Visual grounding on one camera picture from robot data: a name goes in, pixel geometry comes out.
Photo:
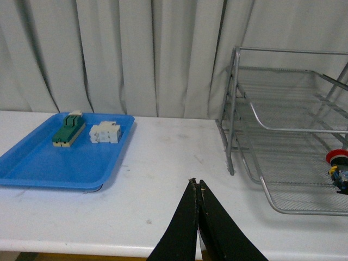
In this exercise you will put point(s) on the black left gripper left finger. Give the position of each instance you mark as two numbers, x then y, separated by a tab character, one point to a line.
180	237

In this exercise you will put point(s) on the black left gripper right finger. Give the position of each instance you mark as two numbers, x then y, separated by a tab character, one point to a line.
220	237

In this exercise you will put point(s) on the red emergency stop button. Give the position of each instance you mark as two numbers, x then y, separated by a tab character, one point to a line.
338	171

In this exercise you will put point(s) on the silver three-tier mesh rack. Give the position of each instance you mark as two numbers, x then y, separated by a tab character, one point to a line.
283	110

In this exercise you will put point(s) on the white circuit breaker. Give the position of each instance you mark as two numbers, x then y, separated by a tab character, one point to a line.
105	132

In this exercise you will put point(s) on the blue plastic tray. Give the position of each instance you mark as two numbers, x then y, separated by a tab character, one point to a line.
35	162

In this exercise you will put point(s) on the white curtain backdrop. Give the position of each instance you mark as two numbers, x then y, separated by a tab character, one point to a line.
153	58

